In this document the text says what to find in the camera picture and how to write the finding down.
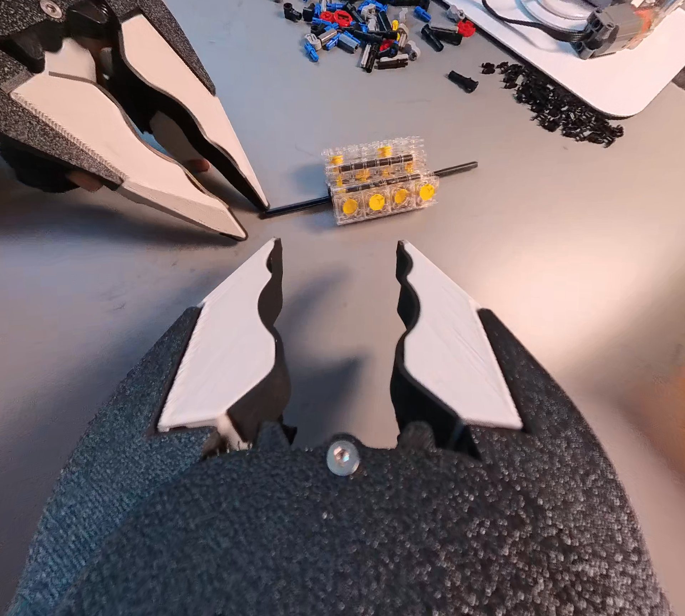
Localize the clear engine block model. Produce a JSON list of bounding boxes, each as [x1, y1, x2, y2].
[[259, 134, 478, 227]]

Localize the white book stand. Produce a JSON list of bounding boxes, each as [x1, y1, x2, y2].
[[423, 0, 685, 119]]

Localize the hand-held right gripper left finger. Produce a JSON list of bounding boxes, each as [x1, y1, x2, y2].
[[157, 237, 293, 450]]

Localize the person's left hand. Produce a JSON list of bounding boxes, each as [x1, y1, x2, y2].
[[67, 157, 210, 193]]

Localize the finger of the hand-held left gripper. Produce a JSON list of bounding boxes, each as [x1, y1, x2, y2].
[[10, 35, 249, 242], [110, 10, 271, 211]]

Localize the pile of black chain links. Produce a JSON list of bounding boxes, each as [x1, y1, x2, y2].
[[481, 61, 626, 148]]

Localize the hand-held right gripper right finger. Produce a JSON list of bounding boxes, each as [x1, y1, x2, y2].
[[389, 240, 524, 460]]

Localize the grey toy motor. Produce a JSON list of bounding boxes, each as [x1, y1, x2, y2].
[[577, 0, 676, 60]]

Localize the pile of mixed building pieces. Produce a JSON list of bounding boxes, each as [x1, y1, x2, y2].
[[268, 0, 477, 73]]

